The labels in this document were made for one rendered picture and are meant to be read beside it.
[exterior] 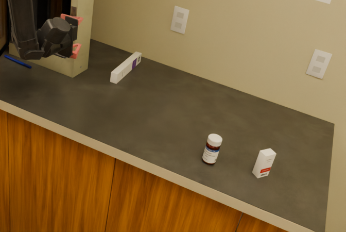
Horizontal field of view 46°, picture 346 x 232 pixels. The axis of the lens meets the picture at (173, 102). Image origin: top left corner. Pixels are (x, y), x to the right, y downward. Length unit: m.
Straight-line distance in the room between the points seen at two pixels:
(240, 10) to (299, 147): 0.62
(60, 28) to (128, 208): 0.67
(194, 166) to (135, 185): 0.23
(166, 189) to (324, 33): 0.89
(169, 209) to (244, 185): 0.28
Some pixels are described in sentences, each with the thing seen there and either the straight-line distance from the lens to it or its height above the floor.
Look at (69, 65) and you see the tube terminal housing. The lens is 1.68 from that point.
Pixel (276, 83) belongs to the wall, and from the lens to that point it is 1.84.
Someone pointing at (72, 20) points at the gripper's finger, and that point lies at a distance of 1.36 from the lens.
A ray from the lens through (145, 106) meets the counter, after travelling 1.56.
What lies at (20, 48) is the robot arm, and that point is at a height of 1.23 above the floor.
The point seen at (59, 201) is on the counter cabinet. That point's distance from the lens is 1.67.
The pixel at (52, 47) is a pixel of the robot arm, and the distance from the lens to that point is 1.29.
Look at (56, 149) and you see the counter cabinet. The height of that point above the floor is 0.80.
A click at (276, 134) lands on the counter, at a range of 1.62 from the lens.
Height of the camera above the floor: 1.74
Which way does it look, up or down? 30 degrees down
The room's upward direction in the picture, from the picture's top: 12 degrees clockwise
